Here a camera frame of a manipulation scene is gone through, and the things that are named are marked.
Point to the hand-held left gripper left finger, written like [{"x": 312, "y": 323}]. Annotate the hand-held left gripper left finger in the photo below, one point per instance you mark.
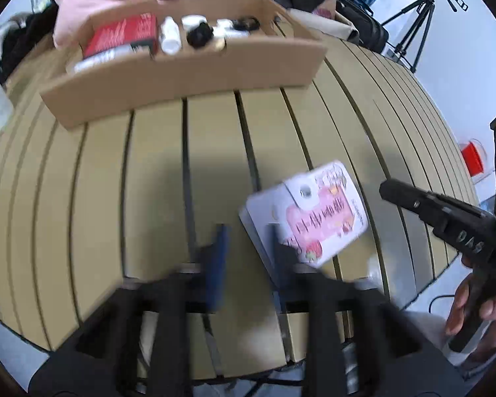
[{"x": 217, "y": 264}]

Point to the white medicine packet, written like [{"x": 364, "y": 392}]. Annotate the white medicine packet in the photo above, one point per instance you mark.
[{"x": 95, "y": 61}]

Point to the red carton box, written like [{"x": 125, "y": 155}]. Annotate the red carton box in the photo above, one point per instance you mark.
[{"x": 115, "y": 33}]

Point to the black tripod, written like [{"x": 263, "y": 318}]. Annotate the black tripod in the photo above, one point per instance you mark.
[{"x": 421, "y": 20}]

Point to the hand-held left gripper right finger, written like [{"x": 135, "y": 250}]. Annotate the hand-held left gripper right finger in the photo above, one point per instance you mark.
[{"x": 279, "y": 256}]

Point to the red container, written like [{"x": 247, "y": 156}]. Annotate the red container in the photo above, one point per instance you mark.
[{"x": 471, "y": 159}]

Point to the person's right hand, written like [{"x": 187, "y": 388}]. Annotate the person's right hand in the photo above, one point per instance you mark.
[{"x": 458, "y": 306}]

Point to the cardboard tray box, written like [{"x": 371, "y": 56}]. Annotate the cardboard tray box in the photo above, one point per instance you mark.
[{"x": 182, "y": 78}]

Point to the beige cloth bag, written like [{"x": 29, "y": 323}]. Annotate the beige cloth bag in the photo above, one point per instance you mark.
[{"x": 322, "y": 25}]

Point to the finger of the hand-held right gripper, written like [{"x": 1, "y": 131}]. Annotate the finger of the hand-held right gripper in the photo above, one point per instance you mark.
[{"x": 413, "y": 200}]

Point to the beige garment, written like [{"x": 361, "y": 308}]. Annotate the beige garment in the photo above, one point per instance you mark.
[{"x": 0, "y": 33}]

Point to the black bag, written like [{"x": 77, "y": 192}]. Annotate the black bag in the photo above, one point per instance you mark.
[{"x": 366, "y": 25}]

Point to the black clothes pile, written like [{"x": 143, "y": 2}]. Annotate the black clothes pile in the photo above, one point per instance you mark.
[{"x": 24, "y": 37}]

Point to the black hair scrunchie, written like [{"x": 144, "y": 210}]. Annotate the black hair scrunchie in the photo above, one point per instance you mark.
[{"x": 199, "y": 35}]

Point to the white spray bottle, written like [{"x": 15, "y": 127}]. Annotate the white spray bottle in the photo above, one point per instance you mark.
[{"x": 170, "y": 35}]

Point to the pink and white card pack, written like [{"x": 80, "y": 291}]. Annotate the pink and white card pack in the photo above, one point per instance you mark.
[{"x": 322, "y": 211}]

